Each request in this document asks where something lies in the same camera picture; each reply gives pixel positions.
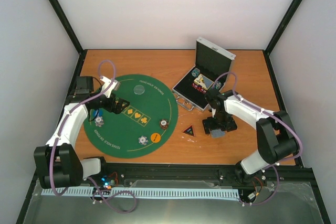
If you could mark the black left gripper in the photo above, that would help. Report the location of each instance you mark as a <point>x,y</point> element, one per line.
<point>117,109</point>

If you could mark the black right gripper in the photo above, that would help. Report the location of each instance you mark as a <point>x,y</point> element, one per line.
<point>231,125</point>

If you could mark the blue card deck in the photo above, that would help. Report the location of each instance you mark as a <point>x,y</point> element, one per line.
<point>217,133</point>

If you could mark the small blue blind button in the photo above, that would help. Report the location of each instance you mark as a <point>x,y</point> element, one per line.
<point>96,113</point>

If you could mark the clear acrylic dealer button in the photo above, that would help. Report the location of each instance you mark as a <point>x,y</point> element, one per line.
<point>139,89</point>

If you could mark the black triangular button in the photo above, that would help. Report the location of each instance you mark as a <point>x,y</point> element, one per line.
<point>189,130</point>

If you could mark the orange big blind button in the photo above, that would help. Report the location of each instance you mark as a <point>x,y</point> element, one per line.
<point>155,137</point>

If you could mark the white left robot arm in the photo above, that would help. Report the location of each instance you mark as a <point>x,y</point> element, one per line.
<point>61,146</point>

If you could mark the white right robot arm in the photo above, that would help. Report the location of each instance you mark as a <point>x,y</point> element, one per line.
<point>275,137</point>

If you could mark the round green poker mat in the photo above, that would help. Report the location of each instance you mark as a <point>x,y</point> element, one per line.
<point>119,135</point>

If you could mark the row of red dice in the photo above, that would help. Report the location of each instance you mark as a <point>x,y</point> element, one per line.
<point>199,88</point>

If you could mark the boxed playing card deck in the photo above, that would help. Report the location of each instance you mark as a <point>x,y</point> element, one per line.
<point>203,81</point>

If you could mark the aluminium poker case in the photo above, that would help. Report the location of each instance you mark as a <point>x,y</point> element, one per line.
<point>211,61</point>

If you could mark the metal front plate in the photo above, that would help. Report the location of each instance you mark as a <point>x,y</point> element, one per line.
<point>276,203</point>

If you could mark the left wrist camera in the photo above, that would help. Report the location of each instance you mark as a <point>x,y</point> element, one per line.
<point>108,86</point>

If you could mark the black aluminium frame rail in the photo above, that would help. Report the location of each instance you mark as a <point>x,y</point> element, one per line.
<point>230,175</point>

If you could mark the light blue cable duct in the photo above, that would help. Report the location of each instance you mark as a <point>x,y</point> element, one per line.
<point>153,193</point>

